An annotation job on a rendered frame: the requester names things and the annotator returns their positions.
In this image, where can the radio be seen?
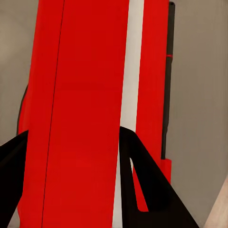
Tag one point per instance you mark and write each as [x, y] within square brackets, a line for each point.
[96, 65]

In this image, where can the coffee table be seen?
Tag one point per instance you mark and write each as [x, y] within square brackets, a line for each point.
[197, 134]

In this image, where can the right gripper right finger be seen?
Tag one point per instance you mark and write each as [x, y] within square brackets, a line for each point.
[165, 208]

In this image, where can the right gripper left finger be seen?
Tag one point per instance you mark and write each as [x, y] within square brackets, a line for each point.
[12, 168]

